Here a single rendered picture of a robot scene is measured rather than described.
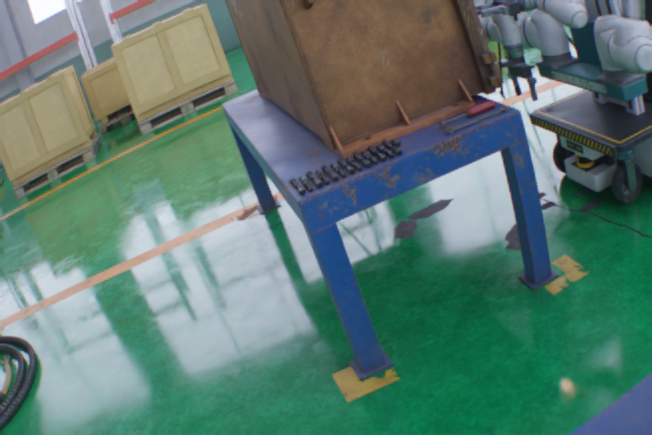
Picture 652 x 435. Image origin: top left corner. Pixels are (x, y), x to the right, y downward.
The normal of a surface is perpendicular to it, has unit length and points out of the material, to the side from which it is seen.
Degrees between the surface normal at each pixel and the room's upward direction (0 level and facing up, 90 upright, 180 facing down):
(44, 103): 90
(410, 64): 90
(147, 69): 90
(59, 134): 90
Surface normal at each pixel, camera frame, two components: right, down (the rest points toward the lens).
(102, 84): 0.29, 0.30
